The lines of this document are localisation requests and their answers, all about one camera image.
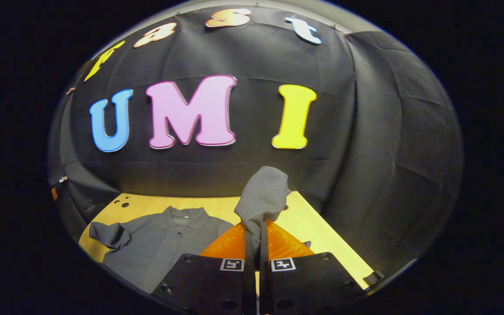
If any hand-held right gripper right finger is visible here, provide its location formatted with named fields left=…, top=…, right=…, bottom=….
left=259, top=219, right=366, bottom=315

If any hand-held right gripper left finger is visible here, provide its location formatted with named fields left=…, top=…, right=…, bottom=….
left=151, top=221, right=257, bottom=315

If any grey polo shirt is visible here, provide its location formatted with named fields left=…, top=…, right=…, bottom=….
left=88, top=165, right=312, bottom=294

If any black table clamp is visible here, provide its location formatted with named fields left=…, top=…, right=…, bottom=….
left=363, top=270, right=385, bottom=286

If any black backdrop cloth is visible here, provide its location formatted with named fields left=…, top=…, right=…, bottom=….
left=46, top=3, right=465, bottom=280

